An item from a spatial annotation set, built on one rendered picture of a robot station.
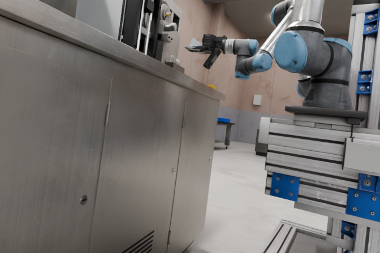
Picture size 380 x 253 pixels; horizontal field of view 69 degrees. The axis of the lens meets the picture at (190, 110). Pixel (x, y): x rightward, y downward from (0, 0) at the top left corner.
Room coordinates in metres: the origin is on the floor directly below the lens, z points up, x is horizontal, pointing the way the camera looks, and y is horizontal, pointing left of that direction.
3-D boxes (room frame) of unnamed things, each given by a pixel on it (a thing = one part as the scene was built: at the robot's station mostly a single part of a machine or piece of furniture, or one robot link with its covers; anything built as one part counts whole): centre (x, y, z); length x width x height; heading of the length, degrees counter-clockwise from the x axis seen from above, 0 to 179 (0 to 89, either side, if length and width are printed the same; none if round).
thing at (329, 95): (0.92, -0.45, 0.87); 0.15 x 0.15 x 0.10
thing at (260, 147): (7.19, -2.31, 0.33); 0.98 x 0.79 x 0.66; 151
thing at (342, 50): (0.91, -0.44, 0.98); 0.13 x 0.12 x 0.14; 113
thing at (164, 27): (1.37, 0.17, 1.05); 0.06 x 0.05 x 0.31; 68
